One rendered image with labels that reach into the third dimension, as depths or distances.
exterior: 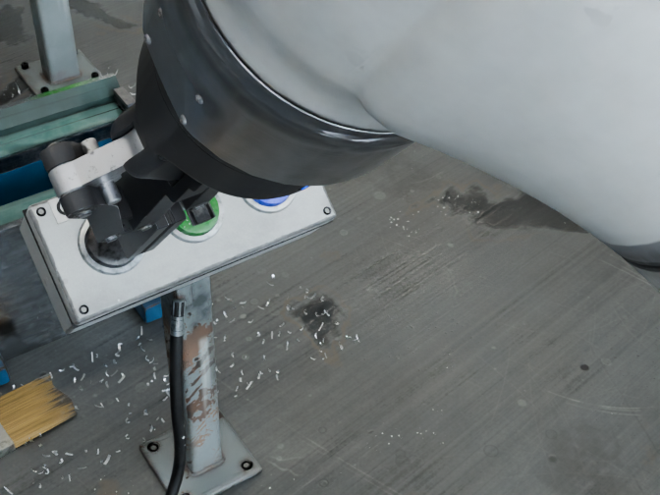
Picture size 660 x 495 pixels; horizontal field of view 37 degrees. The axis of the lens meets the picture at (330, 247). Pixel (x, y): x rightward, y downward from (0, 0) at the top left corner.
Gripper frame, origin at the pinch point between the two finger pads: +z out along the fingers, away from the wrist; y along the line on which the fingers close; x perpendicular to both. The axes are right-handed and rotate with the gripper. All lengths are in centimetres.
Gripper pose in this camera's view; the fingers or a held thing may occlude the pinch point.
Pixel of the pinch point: (142, 212)
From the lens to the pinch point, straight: 49.0
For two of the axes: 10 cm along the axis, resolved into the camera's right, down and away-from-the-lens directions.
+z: -3.8, 2.1, 9.0
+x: 4.1, 9.1, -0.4
